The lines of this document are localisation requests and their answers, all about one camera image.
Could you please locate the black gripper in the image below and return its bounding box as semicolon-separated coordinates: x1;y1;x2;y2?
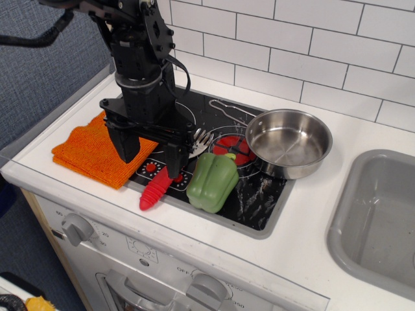
100;69;195;179

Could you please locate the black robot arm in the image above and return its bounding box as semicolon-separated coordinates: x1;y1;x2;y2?
43;1;195;178

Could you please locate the orange knitted rag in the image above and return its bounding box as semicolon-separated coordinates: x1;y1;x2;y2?
52;112;158;189

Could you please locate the green toy bell pepper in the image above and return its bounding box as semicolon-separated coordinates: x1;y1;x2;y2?
186;153;239;214

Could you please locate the black toy stovetop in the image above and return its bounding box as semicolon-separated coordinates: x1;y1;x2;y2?
125;91;294;240

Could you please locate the grey left oven knob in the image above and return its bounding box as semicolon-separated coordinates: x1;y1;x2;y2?
62;213;94;246

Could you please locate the grey oven knob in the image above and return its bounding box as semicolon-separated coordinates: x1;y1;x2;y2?
62;213;94;246
186;273;228;310

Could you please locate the stainless steel pan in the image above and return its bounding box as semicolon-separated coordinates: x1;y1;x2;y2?
209;99;333;180

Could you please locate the grey right oven knob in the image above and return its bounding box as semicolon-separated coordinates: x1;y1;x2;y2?
186;273;228;310

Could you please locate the yellow object at corner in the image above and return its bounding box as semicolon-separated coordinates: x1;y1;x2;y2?
25;297;56;311

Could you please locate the grey sink basin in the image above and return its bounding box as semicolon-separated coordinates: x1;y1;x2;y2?
327;150;414;300

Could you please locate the red handled spork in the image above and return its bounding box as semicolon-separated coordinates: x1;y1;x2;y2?
139;128;214;211

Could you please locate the grey oven door handle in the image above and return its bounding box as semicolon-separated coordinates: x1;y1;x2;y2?
104;270;186;310

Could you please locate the black corrugated cable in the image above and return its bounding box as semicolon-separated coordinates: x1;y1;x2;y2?
0;8;75;49

